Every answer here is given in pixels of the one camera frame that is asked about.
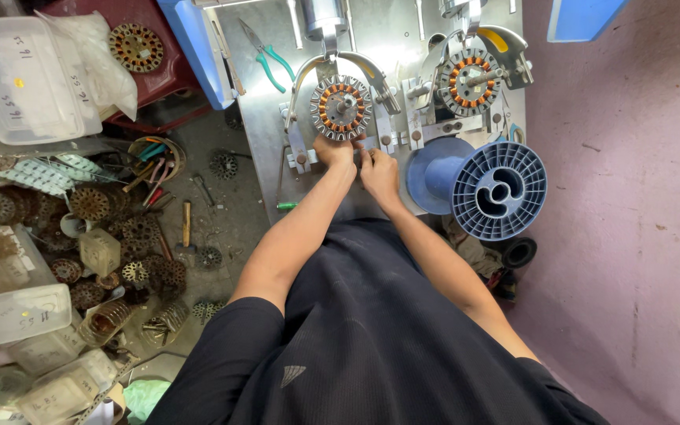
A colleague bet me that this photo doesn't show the person's left hand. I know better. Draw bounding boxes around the person's left hand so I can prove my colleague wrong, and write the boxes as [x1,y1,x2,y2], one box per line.
[313,133,367,168]

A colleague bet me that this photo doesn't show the person's right hand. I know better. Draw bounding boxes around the person's right hand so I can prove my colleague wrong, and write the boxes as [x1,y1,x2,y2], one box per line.
[359,148,401,199]

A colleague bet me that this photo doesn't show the copper wound stator core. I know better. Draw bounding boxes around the copper wound stator core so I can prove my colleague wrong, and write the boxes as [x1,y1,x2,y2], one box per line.
[436,47,503,118]
[309,74,373,142]

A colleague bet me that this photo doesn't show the metal winding machine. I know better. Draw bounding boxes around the metal winding machine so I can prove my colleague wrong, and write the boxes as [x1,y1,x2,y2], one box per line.
[194,0,534,224]

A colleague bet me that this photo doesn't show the dark stator core on floor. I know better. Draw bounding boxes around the dark stator core on floor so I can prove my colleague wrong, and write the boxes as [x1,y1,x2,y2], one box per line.
[208,151,239,181]

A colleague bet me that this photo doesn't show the person's black shirt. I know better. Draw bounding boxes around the person's black shirt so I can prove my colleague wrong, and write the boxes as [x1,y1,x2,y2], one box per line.
[146,218,611,425]

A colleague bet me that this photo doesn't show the blue machine side guard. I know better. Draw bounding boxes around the blue machine side guard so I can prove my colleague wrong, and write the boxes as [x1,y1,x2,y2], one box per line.
[157,0,236,112]

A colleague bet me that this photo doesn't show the round tin of hand tools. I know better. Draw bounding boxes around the round tin of hand tools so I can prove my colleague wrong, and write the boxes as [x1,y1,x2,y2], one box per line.
[122,136,187,209]

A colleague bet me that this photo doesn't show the red plastic stool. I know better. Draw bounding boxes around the red plastic stool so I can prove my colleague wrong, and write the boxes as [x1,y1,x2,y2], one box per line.
[40,0,213,135]

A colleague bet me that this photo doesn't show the bare stator core on stool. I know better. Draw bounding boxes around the bare stator core on stool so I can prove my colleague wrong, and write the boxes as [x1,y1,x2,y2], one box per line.
[109,23,165,74]

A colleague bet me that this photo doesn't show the blue plastic panel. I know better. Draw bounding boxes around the blue plastic panel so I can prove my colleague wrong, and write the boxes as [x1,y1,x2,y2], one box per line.
[547,0,630,43]

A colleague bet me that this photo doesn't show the clear plastic bag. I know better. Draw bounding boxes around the clear plastic bag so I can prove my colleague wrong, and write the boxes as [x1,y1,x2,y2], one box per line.
[35,11,139,122]

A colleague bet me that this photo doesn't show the heap of rusty stator cores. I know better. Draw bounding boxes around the heap of rusty stator cores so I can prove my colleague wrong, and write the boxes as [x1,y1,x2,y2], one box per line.
[0,183,190,310]

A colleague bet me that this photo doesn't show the cream plastic cube block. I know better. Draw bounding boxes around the cream plastic cube block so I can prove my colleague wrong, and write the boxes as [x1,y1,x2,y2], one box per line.
[78,228,121,278]

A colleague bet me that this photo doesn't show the white blister strips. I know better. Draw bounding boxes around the white blister strips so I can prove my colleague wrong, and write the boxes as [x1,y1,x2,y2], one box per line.
[0,153,105,197]

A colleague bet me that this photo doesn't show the clear plastic jar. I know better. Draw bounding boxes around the clear plastic jar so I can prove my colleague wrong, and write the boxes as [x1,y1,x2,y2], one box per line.
[78,299,134,348]

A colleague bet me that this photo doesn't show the green plastic bag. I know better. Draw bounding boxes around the green plastic bag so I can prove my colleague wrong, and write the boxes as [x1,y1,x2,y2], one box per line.
[123,379,172,423]

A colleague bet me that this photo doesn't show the large clear plastic container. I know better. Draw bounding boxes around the large clear plastic container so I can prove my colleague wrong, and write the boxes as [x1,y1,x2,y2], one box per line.
[0,16,103,146]

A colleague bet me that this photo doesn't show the small clear lidded container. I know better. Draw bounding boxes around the small clear lidded container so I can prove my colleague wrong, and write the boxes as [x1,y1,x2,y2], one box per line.
[0,283,74,348]

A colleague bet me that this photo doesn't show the blue plastic wire spool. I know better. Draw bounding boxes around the blue plastic wire spool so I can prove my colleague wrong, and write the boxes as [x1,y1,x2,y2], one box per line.
[406,137,548,242]

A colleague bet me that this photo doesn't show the green handled pliers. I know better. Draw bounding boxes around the green handled pliers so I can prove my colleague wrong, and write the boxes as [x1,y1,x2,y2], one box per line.
[237,18,297,94]

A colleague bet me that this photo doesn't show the black rubber ring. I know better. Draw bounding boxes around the black rubber ring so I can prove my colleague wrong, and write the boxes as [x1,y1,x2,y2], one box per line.
[501,237,538,270]

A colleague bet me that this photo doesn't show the wooden handled hammer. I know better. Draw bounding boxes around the wooden handled hammer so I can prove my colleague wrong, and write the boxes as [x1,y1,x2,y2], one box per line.
[175,201,198,256]

